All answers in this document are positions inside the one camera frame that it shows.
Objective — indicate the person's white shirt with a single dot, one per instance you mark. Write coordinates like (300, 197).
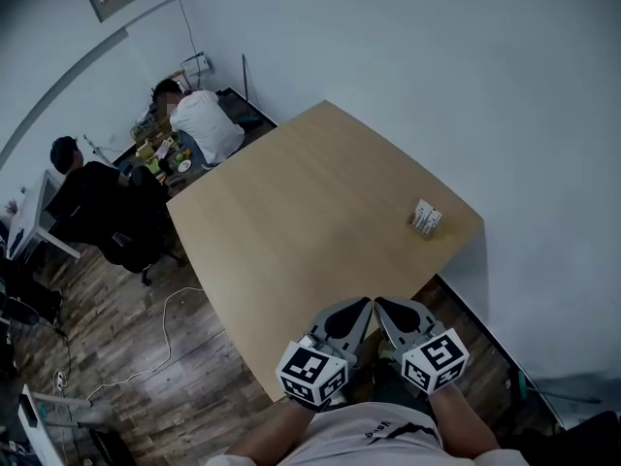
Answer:
(369, 435)

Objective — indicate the white desk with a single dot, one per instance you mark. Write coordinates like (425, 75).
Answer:
(36, 420)
(29, 211)

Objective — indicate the white round plate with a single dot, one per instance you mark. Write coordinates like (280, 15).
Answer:
(185, 166)

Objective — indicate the person's right forearm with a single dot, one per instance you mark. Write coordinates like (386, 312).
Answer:
(461, 415)

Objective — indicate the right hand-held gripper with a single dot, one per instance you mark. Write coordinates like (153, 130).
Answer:
(436, 362)

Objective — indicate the person's left forearm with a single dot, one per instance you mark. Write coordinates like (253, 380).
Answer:
(276, 430)

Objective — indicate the black floor box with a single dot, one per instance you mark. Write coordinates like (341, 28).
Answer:
(109, 447)

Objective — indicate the grey metal rod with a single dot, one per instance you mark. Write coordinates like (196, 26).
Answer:
(245, 78)

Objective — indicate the person's black trousers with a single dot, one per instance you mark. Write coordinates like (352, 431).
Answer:
(388, 381)

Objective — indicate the dark cluttered desk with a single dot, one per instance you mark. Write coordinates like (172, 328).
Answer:
(242, 109)

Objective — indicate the green-headed broom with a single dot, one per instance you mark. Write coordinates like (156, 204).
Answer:
(520, 385)

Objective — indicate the white printed paper label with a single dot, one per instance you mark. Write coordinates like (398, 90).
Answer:
(427, 219)

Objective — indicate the grey wall conduit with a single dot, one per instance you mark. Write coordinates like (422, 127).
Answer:
(63, 80)

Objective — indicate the light wooden table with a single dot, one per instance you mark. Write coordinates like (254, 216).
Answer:
(301, 211)

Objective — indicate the white power strip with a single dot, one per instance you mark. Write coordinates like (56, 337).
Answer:
(58, 380)

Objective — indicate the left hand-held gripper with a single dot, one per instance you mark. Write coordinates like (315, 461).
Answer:
(310, 372)

